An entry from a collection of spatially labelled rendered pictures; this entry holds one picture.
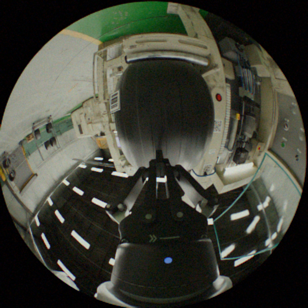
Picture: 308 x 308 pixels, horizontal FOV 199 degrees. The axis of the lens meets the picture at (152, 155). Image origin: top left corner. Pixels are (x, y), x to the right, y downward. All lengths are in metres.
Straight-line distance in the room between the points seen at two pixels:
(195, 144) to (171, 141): 0.07
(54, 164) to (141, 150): 11.52
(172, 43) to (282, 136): 0.66
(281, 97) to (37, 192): 12.66
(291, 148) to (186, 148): 0.61
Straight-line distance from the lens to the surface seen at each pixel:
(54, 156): 11.56
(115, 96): 0.26
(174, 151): 0.24
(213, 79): 0.54
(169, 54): 0.42
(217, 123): 0.54
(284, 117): 0.68
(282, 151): 0.67
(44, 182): 11.73
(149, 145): 0.22
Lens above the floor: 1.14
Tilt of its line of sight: 31 degrees up
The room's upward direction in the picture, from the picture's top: 175 degrees clockwise
